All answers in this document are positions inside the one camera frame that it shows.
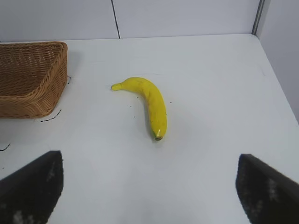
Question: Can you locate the grey metal frame post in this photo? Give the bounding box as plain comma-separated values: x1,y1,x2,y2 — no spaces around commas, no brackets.
251,0,266,36

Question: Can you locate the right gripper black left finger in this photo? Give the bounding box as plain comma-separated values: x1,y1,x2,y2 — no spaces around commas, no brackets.
0,150,64,224

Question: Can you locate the brown woven wicker basket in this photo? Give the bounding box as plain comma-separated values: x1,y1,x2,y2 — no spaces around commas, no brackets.
0,41,68,119

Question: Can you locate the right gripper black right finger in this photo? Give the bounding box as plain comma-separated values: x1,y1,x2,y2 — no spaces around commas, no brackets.
235,154,299,224

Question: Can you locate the yellow banana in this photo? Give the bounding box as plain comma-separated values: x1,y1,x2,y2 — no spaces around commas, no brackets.
111,77,168,142

